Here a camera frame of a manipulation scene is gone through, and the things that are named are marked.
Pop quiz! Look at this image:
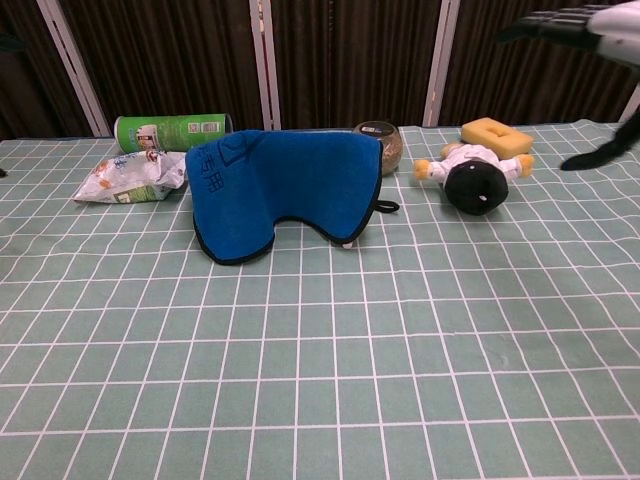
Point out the right silver and black robot hand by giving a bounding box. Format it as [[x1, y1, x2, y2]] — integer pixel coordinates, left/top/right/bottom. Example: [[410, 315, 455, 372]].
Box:
[[496, 0, 640, 172]]

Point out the left silver and black robot hand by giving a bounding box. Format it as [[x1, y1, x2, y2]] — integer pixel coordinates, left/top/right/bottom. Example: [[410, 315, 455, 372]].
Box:
[[0, 32, 24, 180]]

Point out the blue towel with black trim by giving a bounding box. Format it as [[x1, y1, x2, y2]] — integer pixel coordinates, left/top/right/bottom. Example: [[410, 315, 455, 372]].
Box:
[[184, 128, 401, 266]]

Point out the yellow sponge block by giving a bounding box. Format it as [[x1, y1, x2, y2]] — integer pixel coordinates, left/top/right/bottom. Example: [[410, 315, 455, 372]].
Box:
[[460, 117, 534, 156]]

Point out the green cylindrical chip can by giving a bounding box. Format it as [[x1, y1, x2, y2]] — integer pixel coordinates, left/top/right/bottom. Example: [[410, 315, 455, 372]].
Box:
[[113, 113, 235, 154]]

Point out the crumpled white snack bag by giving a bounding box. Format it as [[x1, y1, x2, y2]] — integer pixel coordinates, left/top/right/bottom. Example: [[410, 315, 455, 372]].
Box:
[[73, 148, 189, 205]]

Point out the plush doll with black hair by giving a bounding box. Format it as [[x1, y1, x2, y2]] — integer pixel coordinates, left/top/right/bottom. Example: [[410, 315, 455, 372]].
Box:
[[412, 141, 536, 217]]

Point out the round glass jar of seeds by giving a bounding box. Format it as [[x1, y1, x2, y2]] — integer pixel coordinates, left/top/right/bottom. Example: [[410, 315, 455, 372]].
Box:
[[352, 120, 404, 177]]

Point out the dark brown curtain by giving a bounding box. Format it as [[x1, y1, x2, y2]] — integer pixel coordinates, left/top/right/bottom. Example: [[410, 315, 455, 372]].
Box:
[[0, 0, 640, 142]]

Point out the green checked tablecloth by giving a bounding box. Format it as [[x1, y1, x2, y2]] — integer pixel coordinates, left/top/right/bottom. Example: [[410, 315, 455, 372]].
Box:
[[0, 118, 640, 480]]

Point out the white partition post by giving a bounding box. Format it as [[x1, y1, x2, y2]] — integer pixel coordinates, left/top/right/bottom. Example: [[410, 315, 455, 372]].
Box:
[[618, 80, 640, 123], [248, 0, 283, 133], [35, 0, 112, 138], [421, 0, 462, 127]]

